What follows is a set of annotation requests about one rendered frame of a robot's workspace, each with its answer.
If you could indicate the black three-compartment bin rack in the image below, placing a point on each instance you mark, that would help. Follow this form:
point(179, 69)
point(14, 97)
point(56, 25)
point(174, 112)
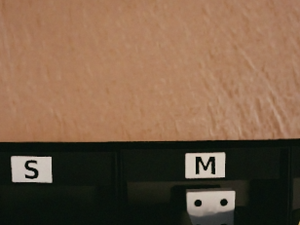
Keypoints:
point(77, 183)

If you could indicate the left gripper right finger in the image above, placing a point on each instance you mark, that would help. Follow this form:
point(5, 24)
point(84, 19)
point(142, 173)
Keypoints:
point(243, 216)

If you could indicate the white domino tile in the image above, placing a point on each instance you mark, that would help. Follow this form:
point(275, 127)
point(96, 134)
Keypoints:
point(210, 206)

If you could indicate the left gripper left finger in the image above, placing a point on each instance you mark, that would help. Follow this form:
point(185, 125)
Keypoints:
point(181, 216)

